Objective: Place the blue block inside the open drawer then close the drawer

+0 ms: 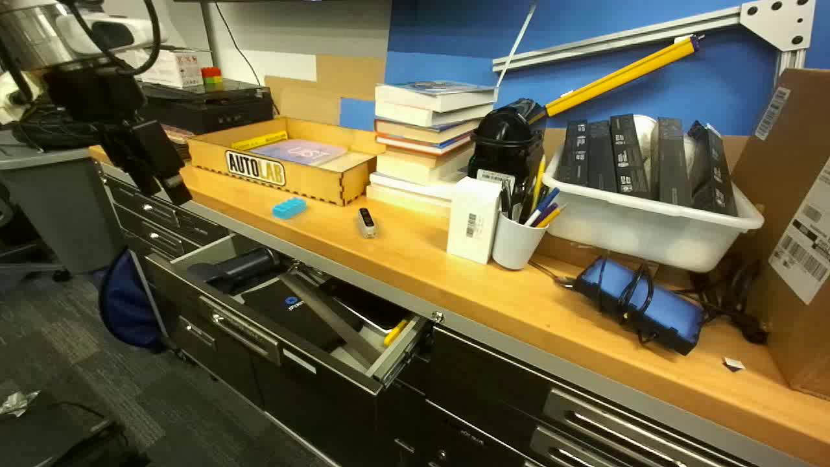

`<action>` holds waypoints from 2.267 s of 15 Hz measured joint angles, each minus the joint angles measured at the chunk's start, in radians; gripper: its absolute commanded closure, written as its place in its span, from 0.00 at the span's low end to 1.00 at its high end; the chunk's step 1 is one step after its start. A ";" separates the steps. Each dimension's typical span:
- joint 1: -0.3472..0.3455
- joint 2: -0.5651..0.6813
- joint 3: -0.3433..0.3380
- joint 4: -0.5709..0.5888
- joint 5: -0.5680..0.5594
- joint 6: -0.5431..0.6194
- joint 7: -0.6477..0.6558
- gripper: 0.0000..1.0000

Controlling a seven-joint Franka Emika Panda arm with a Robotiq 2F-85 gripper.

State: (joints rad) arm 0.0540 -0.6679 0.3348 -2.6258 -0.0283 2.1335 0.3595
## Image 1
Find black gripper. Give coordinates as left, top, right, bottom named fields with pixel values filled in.
left=97, top=120, right=192, bottom=205

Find blue block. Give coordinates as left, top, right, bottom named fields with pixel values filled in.
left=273, top=197, right=306, bottom=221

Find black drawer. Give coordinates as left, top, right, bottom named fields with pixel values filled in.
left=171, top=234, right=427, bottom=395

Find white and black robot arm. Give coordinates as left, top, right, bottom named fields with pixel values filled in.
left=0, top=0, right=188, bottom=205

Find yellow ruler in tray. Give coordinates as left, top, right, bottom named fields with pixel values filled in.
left=231, top=129, right=288, bottom=151

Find black case with buttons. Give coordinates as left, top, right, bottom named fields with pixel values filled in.
left=142, top=81, right=275, bottom=136

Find wooden Autolab tray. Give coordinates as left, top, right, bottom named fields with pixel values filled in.
left=187, top=118, right=380, bottom=205

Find blue bag under bench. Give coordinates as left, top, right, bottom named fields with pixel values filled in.
left=97, top=250, right=166, bottom=352

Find purple UIST booklet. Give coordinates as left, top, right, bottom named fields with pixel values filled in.
left=253, top=141, right=344, bottom=166

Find stack of books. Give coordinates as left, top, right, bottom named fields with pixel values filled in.
left=366, top=81, right=494, bottom=211

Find black cabinet drawers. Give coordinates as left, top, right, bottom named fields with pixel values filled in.
left=105, top=176, right=760, bottom=467

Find white pen cup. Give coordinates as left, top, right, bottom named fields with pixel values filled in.
left=493, top=215, right=544, bottom=271

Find white plastic bin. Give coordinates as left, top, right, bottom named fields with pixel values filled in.
left=544, top=162, right=765, bottom=273

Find black boxes in bin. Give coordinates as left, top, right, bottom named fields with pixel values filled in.
left=553, top=114, right=737, bottom=215

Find yellow bar tool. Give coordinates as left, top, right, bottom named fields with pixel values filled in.
left=544, top=36, right=697, bottom=118

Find cardboard box with labels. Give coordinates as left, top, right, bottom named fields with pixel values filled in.
left=733, top=68, right=830, bottom=396

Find white wall plate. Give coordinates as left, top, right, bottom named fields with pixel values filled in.
left=445, top=180, right=501, bottom=264

